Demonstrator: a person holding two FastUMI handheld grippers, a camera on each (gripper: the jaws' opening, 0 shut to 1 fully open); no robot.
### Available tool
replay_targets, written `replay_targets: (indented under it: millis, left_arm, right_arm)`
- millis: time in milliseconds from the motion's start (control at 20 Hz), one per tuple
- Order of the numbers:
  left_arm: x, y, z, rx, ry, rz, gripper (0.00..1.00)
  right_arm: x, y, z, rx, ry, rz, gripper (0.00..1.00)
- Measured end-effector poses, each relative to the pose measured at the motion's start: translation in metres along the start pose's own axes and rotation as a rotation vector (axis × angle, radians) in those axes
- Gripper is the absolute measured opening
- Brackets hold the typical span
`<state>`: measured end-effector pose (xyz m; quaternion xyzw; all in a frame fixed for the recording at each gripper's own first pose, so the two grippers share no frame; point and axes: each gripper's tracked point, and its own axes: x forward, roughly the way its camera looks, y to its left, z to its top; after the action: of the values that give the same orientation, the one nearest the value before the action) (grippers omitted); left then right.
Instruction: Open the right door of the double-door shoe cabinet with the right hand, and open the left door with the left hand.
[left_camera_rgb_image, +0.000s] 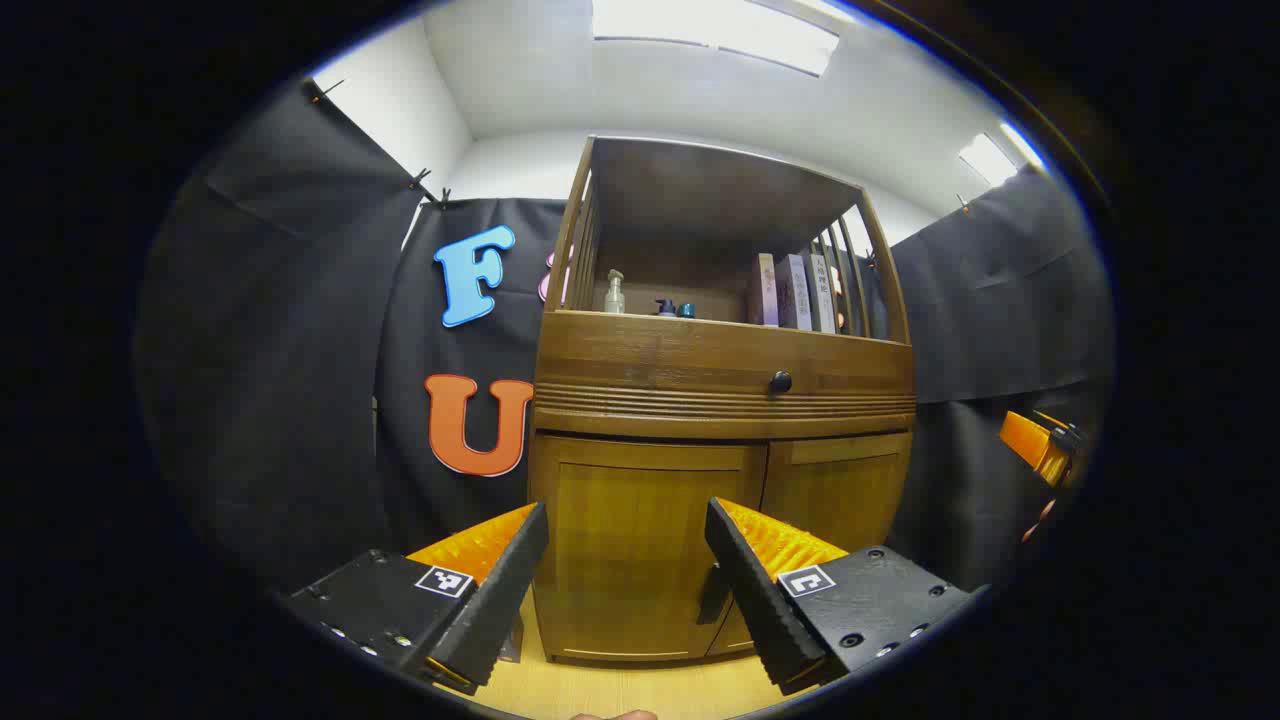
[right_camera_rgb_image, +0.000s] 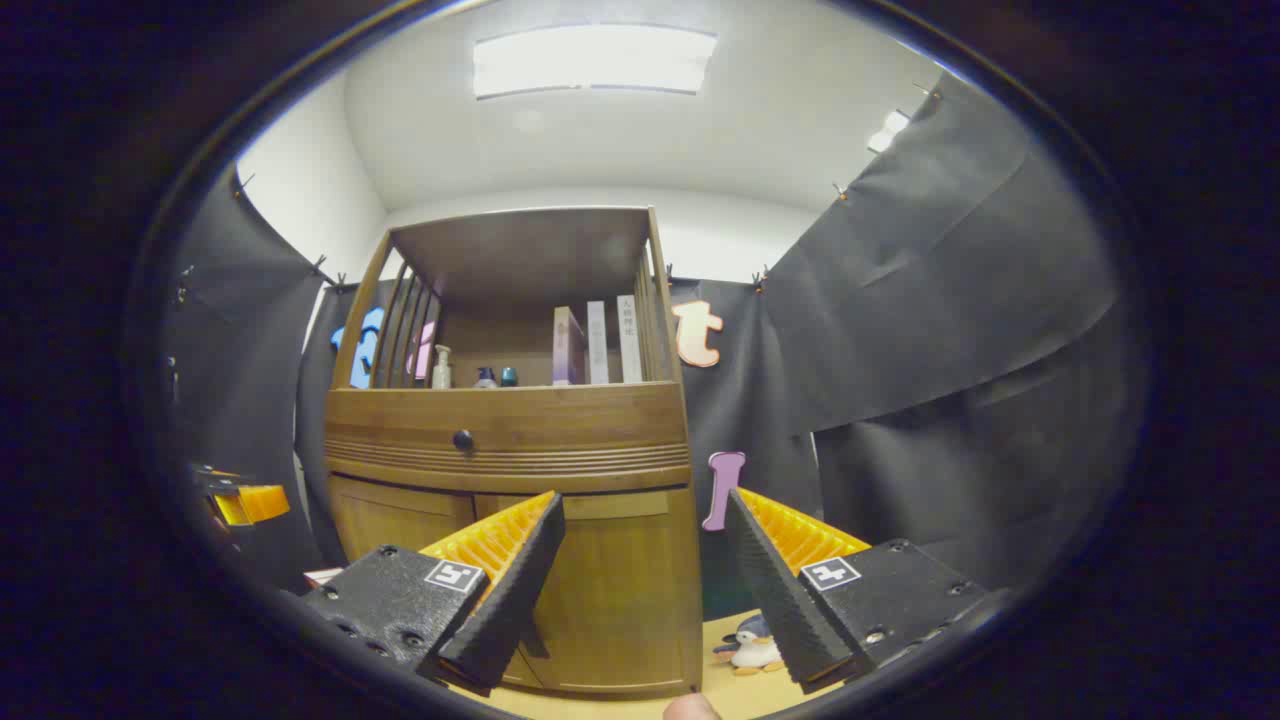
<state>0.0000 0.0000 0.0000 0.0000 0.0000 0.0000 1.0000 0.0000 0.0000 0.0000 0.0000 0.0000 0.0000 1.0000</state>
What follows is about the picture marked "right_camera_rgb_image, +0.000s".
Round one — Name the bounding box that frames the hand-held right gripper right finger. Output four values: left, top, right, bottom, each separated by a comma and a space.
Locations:
724, 487, 991, 696

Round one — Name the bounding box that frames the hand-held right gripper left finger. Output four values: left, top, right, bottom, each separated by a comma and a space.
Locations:
300, 490, 567, 698

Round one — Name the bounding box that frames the wooden shoe cabinet door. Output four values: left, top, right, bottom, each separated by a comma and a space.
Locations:
328, 474, 551, 693
540, 488, 704, 696

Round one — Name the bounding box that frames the wooden double-door shoe cabinet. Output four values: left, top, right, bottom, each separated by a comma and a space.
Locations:
322, 205, 706, 698

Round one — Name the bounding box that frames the wooden cabinet drawer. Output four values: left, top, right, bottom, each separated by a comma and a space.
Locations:
325, 383, 693, 493

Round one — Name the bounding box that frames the penguin plush toy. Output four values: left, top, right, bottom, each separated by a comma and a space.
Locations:
712, 613, 786, 677

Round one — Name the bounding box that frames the purple book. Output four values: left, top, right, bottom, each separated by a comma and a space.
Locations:
552, 306, 589, 387

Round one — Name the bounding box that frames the grey book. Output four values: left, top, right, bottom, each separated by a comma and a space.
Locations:
586, 301, 610, 385

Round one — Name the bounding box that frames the black backdrop cloth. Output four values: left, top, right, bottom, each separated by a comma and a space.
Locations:
160, 70, 1151, 621

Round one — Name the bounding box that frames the small ceiling light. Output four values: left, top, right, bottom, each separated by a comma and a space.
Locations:
866, 108, 911, 154

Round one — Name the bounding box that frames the large ceiling light panel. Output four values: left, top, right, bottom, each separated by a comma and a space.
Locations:
472, 24, 719, 101

